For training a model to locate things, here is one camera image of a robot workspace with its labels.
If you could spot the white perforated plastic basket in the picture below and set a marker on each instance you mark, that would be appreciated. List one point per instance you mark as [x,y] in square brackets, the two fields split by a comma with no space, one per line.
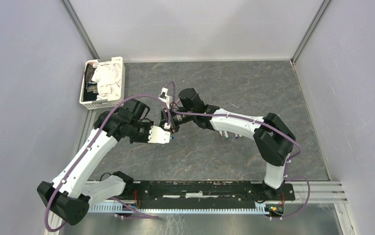
[98,104]

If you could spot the white cloth in basket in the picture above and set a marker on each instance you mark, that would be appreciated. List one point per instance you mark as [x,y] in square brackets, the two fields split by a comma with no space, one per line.
[108,77]

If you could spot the striped cloth in basket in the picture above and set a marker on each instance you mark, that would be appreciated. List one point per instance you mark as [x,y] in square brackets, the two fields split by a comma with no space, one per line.
[90,87]

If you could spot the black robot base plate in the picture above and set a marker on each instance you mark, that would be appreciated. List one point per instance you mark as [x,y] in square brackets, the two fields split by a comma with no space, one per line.
[186,195]

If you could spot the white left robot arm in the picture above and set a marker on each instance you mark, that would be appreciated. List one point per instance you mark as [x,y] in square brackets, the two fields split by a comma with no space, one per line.
[67,195]

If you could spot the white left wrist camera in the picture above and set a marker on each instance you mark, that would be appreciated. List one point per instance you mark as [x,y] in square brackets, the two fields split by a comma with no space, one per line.
[158,135]

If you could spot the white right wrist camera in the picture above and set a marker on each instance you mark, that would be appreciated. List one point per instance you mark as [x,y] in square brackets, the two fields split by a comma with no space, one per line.
[165,97]

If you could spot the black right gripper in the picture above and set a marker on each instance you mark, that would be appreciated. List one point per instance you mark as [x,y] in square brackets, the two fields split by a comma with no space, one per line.
[174,128]

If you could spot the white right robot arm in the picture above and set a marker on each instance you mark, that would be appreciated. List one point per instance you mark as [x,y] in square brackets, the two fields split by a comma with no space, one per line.
[273,138]

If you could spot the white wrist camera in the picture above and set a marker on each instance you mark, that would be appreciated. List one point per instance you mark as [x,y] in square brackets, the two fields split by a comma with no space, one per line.
[158,135]
[165,97]

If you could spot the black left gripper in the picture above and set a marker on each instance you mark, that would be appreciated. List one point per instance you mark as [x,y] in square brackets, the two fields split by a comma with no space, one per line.
[145,139]

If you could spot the white slotted cable duct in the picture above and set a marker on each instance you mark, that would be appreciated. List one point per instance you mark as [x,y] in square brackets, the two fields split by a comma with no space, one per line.
[116,207]

